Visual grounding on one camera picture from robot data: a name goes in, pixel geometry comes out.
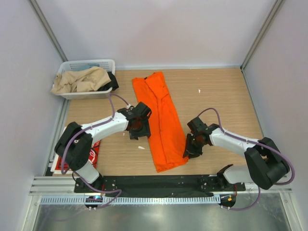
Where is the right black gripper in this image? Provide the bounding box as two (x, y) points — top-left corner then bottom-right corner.
(182, 133), (206, 159)

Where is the orange t shirt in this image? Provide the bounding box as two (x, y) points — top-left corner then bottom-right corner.
(132, 72), (188, 173)

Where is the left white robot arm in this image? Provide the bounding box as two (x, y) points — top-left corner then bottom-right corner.
(54, 107), (152, 193)

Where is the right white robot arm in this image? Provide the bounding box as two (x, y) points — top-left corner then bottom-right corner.
(183, 124), (294, 191)

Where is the black t shirt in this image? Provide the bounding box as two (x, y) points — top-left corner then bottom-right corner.
(98, 72), (119, 91)

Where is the beige t shirt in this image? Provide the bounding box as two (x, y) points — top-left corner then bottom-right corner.
(51, 66), (111, 95)

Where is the white plastic basket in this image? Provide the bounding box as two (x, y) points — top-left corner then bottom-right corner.
(58, 59), (116, 100)

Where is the light blue cloth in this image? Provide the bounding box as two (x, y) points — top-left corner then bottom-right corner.
(72, 64), (100, 71)

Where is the red coca cola t shirt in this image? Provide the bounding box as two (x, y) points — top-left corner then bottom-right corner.
(51, 141), (101, 175)

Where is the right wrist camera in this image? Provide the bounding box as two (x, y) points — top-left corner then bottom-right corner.
(187, 116), (208, 136)

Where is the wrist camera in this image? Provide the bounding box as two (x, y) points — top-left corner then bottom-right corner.
(187, 116), (208, 136)
(126, 102), (152, 120)

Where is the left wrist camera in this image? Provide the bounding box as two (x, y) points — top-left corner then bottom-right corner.
(126, 102), (152, 120)

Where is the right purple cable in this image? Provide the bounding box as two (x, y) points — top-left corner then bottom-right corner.
(196, 108), (296, 211)

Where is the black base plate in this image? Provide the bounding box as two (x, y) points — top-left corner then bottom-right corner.
(74, 174), (246, 198)

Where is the white slotted cable duct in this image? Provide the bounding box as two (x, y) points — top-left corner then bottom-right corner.
(40, 195), (220, 205)

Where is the aluminium frame rail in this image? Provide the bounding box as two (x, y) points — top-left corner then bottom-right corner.
(28, 173), (293, 196)

